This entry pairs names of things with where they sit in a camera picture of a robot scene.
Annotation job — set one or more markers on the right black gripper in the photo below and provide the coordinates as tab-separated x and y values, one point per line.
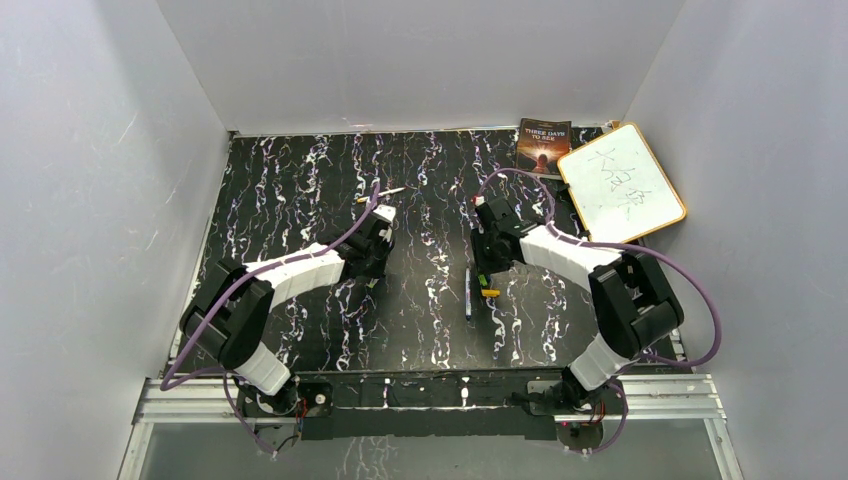
482	265

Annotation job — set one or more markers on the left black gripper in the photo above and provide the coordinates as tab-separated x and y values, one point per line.
379	271

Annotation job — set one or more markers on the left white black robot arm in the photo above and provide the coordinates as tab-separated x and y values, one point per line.
234	335

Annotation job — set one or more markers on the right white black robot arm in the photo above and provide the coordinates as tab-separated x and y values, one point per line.
632	300

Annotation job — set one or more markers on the blue pen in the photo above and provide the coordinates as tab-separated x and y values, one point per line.
467	295

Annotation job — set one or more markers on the orange tipped white pen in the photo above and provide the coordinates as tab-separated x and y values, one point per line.
385	193

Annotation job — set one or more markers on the brown book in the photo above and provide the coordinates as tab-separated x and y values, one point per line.
540	145

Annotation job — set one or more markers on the white board wooden frame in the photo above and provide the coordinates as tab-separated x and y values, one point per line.
619	189

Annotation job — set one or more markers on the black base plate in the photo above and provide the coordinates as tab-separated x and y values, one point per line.
443	403

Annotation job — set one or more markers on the aluminium frame rail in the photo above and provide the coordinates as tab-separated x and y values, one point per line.
650	397

